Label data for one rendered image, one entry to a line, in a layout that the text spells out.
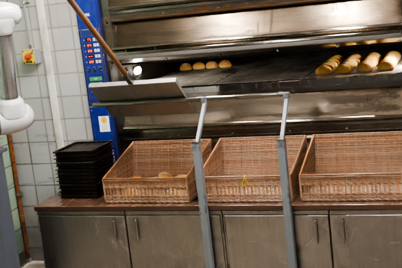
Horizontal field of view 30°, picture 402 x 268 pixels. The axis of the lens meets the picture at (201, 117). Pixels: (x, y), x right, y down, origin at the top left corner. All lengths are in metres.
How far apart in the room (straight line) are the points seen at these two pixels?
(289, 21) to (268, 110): 0.55
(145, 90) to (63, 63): 0.88
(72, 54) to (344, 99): 1.79
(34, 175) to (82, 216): 0.85
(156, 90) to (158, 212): 0.71
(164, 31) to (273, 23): 0.70
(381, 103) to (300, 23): 0.67
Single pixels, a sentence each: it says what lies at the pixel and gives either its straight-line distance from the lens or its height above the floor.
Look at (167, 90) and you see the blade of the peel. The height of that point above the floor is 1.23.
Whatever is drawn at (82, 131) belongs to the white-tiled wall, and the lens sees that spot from 5.08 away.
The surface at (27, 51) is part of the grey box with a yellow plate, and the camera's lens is 5.10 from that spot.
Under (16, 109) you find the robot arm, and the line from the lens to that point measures 4.41.
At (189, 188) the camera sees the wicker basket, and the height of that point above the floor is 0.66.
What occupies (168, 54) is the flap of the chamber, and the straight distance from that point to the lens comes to 4.57.
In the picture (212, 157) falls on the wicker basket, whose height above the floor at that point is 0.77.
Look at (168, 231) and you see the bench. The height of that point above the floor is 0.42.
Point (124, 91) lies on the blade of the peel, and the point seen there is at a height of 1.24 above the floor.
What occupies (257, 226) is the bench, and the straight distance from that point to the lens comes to 4.21.
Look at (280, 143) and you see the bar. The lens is 3.98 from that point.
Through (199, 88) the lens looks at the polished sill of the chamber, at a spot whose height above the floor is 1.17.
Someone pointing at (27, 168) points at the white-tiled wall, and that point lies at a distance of 5.37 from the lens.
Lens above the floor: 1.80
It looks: 10 degrees down
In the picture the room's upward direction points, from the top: 6 degrees counter-clockwise
